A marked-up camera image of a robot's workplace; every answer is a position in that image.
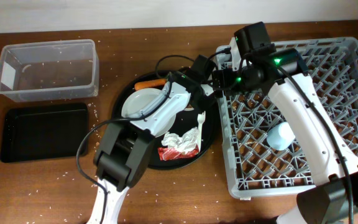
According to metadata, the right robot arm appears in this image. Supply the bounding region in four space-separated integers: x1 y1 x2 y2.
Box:
216 22 358 223

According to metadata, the grey dishwasher rack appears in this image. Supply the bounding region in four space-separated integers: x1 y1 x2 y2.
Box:
218 37 358 200

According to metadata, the grey plate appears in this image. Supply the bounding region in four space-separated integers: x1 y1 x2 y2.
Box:
121 88 176 137

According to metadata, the round black serving tray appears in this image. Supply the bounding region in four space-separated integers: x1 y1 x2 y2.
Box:
111 72 220 170

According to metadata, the orange carrot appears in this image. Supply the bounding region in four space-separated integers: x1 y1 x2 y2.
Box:
134 78 167 91

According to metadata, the white napkin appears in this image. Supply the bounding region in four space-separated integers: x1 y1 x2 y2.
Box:
161 128 200 154

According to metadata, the red snack wrapper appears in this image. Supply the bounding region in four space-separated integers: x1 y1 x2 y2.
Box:
158 147 200 161

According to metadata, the black rectangular tray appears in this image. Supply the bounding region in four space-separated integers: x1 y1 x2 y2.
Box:
0 103 89 163

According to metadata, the light blue cup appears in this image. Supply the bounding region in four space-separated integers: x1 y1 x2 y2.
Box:
266 122 295 151

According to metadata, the beige bowl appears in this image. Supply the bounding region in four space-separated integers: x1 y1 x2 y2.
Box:
185 105 194 111

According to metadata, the clear plastic bin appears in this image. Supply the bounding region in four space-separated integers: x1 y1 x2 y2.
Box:
0 39 99 103

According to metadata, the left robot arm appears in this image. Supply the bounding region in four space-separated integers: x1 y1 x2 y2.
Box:
86 55 216 223

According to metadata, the white plastic fork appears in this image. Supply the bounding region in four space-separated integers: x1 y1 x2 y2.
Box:
197 111 206 152

